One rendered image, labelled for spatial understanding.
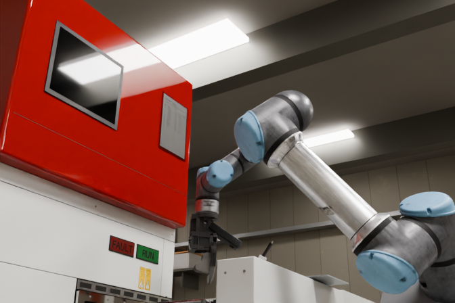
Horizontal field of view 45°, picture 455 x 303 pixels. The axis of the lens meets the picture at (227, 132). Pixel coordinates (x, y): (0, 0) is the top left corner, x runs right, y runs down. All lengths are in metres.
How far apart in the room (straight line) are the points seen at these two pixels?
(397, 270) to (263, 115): 0.45
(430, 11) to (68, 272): 3.18
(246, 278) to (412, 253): 0.35
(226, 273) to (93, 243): 0.60
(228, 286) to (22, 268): 0.57
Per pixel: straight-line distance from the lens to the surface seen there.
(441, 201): 1.29
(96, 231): 1.72
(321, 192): 1.24
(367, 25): 4.24
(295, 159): 1.26
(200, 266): 1.69
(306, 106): 1.35
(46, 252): 1.58
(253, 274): 1.18
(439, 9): 4.12
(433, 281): 1.36
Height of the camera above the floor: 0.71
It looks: 25 degrees up
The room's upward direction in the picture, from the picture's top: 1 degrees clockwise
